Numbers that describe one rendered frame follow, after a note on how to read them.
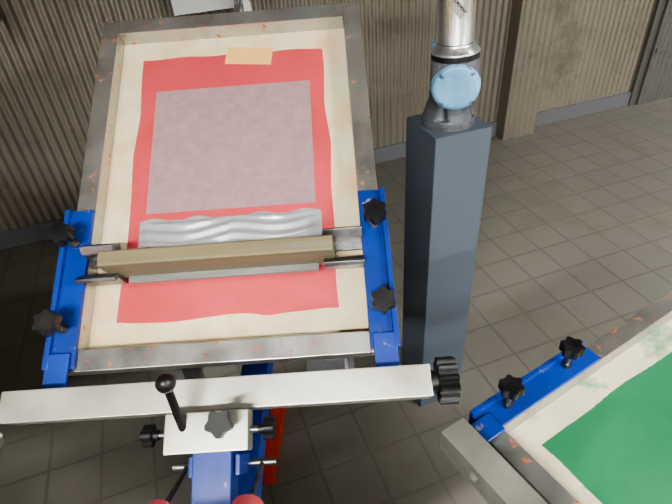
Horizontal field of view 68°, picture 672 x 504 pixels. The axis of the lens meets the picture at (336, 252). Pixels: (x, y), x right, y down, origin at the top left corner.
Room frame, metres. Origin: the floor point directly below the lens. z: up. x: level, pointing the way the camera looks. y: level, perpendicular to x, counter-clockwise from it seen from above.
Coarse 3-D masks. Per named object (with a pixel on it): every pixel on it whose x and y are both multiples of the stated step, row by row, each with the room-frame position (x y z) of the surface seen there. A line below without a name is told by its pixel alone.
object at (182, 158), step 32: (160, 64) 1.18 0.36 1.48; (192, 64) 1.17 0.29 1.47; (224, 64) 1.16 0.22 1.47; (160, 96) 1.10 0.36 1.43; (192, 96) 1.10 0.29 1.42; (224, 96) 1.09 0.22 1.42; (160, 128) 1.03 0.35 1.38; (192, 128) 1.03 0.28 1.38; (224, 128) 1.02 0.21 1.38; (160, 160) 0.96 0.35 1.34; (192, 160) 0.96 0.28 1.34; (224, 160) 0.95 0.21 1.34; (160, 192) 0.90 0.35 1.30; (192, 192) 0.89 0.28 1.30; (224, 192) 0.89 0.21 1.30; (128, 288) 0.73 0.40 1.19; (160, 288) 0.73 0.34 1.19; (192, 288) 0.72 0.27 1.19; (224, 288) 0.72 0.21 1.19; (128, 320) 0.68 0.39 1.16; (160, 320) 0.67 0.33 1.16
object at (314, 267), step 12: (300, 264) 0.71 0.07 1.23; (312, 264) 0.71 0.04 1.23; (132, 276) 0.72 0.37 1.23; (144, 276) 0.72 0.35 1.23; (156, 276) 0.71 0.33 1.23; (168, 276) 0.71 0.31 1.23; (180, 276) 0.71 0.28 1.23; (192, 276) 0.71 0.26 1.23; (204, 276) 0.71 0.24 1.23; (216, 276) 0.71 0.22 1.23; (228, 276) 0.70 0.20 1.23; (240, 276) 0.71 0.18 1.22
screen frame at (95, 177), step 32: (128, 32) 1.22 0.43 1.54; (160, 32) 1.22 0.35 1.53; (192, 32) 1.22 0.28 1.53; (224, 32) 1.22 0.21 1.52; (256, 32) 1.23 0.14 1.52; (288, 32) 1.23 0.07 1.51; (352, 32) 1.16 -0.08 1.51; (352, 64) 1.09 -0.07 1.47; (96, 96) 1.07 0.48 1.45; (352, 96) 1.02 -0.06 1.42; (96, 128) 1.00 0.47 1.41; (352, 128) 0.96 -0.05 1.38; (96, 160) 0.94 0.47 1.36; (96, 192) 0.88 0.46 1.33; (96, 224) 0.83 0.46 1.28; (96, 352) 0.61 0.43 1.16; (128, 352) 0.60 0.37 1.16; (160, 352) 0.60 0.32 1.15; (192, 352) 0.60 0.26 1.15; (224, 352) 0.59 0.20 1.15; (256, 352) 0.59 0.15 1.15; (288, 352) 0.58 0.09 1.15; (320, 352) 0.58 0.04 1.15; (352, 352) 0.57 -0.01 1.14
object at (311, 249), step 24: (264, 240) 0.70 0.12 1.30; (288, 240) 0.69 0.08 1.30; (312, 240) 0.69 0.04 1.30; (120, 264) 0.69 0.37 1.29; (144, 264) 0.69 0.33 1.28; (168, 264) 0.69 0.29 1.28; (192, 264) 0.69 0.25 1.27; (216, 264) 0.70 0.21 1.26; (240, 264) 0.70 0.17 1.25; (264, 264) 0.71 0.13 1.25; (288, 264) 0.71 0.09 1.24
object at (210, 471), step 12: (204, 456) 0.43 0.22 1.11; (216, 456) 0.42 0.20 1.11; (228, 456) 0.42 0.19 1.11; (192, 468) 0.41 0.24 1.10; (204, 468) 0.41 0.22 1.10; (216, 468) 0.41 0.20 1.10; (228, 468) 0.41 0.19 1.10; (192, 480) 0.40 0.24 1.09; (204, 480) 0.40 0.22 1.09; (216, 480) 0.40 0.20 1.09; (228, 480) 0.40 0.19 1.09; (192, 492) 0.39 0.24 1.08; (204, 492) 0.38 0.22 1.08; (216, 492) 0.38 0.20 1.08; (228, 492) 0.38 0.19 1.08
